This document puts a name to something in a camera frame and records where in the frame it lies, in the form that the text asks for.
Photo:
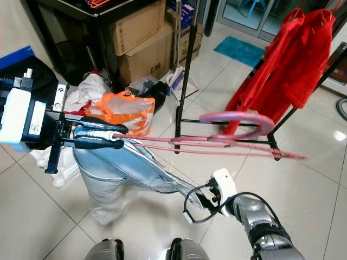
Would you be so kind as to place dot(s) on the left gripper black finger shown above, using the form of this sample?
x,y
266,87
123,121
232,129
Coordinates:
x,y
97,131
95,145

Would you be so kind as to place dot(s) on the light grey jeans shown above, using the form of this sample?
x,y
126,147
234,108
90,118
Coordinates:
x,y
119,173

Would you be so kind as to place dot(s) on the red metal hanger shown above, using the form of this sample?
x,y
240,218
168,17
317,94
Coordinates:
x,y
227,115

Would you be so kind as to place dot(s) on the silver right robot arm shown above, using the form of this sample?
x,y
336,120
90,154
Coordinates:
x,y
255,211

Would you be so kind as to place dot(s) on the orange hanger bundle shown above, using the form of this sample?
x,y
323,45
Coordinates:
x,y
98,2

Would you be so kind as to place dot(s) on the orange plastic bag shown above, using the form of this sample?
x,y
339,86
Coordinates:
x,y
124,111

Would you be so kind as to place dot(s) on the white plastic packaging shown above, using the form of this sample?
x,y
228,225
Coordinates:
x,y
68,170

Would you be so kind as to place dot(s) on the white cloth pile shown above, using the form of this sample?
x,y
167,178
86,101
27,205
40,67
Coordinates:
x,y
89,89

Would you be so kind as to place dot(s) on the grey robot right leg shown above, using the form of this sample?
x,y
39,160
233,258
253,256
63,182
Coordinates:
x,y
190,250

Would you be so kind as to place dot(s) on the grey robot leg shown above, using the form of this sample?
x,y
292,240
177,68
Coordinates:
x,y
190,250
103,250

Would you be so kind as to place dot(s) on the grey plastic bag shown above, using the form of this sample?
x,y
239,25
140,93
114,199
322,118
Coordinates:
x,y
141,84

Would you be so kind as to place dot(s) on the black plastic bag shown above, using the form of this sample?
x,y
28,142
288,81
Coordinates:
x,y
158,97

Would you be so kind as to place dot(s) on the metal clothes rack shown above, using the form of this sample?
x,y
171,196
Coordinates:
x,y
178,130

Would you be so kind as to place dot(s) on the printed brown cardboard box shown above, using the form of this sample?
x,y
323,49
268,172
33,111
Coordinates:
x,y
146,62

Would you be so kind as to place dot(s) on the black bag blue trim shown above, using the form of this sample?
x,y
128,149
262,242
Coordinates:
x,y
16,54

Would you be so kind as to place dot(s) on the white blue bag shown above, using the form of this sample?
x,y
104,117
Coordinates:
x,y
176,81

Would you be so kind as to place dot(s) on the grey robot left leg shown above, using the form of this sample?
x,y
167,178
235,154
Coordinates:
x,y
103,250

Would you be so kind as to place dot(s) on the black table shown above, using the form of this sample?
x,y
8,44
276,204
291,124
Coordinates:
x,y
65,6

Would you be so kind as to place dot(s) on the narrow cardboard box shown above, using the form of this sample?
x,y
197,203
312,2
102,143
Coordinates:
x,y
197,46

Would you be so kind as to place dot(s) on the red shirt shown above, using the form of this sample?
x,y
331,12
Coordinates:
x,y
260,76
317,59

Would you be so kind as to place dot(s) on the blue box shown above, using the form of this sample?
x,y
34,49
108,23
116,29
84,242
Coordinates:
x,y
173,11

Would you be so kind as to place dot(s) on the blue floor mat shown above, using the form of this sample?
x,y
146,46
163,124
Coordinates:
x,y
238,51

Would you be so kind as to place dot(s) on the glass sliding door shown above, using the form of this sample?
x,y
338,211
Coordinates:
x,y
238,21

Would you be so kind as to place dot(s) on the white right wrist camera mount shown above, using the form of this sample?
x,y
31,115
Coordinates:
x,y
225,181

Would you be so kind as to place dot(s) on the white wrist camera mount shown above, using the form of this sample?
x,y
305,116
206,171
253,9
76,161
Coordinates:
x,y
225,181
21,116

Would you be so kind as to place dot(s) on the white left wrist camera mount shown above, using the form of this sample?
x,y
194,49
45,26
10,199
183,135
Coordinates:
x,y
21,116

